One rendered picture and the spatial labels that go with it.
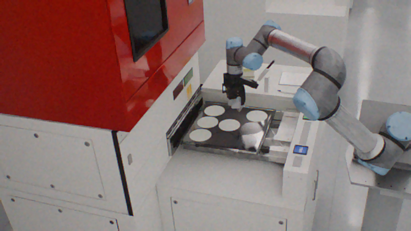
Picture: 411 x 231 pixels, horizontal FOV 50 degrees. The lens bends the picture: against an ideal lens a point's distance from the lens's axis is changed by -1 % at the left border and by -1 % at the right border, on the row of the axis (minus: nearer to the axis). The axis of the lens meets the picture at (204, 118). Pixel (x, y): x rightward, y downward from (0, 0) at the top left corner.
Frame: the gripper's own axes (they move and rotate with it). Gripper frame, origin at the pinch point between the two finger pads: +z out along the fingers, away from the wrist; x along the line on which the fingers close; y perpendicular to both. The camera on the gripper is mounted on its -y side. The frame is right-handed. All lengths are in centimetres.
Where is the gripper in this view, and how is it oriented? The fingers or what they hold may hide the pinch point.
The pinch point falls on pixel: (240, 108)
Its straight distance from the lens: 209.4
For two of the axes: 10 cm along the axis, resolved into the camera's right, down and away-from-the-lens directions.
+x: 4.1, 4.7, -7.8
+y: -9.1, 2.7, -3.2
